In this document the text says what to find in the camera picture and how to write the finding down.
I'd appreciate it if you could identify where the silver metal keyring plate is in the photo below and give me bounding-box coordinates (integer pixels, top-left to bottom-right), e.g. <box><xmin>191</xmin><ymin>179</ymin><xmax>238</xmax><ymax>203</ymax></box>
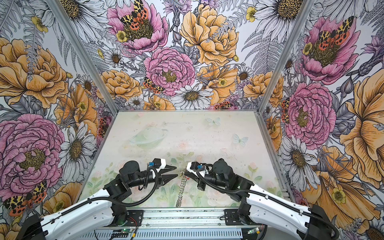
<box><xmin>176</xmin><ymin>169</ymin><xmax>189</xmax><ymax>208</ymax></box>

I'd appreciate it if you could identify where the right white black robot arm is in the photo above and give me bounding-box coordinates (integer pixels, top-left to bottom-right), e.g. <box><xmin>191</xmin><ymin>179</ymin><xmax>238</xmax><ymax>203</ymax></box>
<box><xmin>185</xmin><ymin>159</ymin><xmax>340</xmax><ymax>240</ymax></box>

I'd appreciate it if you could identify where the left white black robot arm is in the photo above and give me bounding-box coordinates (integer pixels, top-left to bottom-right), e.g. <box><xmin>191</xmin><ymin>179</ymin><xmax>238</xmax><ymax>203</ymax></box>
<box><xmin>16</xmin><ymin>158</ymin><xmax>177</xmax><ymax>240</ymax></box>

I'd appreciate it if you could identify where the left black corrugated cable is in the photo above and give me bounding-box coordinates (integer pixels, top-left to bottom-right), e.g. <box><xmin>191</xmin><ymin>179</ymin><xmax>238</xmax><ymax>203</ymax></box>
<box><xmin>17</xmin><ymin>167</ymin><xmax>160</xmax><ymax>235</ymax></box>

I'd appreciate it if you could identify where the black corrugated cable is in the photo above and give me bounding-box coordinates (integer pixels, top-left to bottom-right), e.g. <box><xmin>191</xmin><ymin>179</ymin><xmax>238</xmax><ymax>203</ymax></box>
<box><xmin>195</xmin><ymin>167</ymin><xmax>340</xmax><ymax>239</ymax></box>
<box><xmin>17</xmin><ymin>167</ymin><xmax>160</xmax><ymax>235</ymax></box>

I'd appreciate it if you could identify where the aluminium front rail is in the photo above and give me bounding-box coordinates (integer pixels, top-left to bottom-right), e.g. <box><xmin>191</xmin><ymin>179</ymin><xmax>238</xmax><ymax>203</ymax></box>
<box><xmin>127</xmin><ymin>207</ymin><xmax>238</xmax><ymax>230</ymax></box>

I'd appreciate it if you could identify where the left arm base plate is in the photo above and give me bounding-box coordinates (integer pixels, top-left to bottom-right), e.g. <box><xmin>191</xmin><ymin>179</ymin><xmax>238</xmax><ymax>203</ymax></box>
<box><xmin>117</xmin><ymin>210</ymin><xmax>144</xmax><ymax>227</ymax></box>

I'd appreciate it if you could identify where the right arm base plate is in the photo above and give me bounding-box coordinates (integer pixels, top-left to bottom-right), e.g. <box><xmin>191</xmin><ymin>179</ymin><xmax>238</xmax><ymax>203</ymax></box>
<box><xmin>223</xmin><ymin>209</ymin><xmax>248</xmax><ymax>226</ymax></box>

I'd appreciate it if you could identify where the right black corrugated cable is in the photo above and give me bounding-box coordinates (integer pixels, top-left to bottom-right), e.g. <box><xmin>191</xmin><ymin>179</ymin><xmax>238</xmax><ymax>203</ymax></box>
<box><xmin>195</xmin><ymin>167</ymin><xmax>340</xmax><ymax>239</ymax></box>

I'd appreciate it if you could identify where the white perforated cable duct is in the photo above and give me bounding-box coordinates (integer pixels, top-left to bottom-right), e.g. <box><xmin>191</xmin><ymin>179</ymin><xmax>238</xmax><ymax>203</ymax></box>
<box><xmin>78</xmin><ymin>228</ymin><xmax>243</xmax><ymax>240</ymax></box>

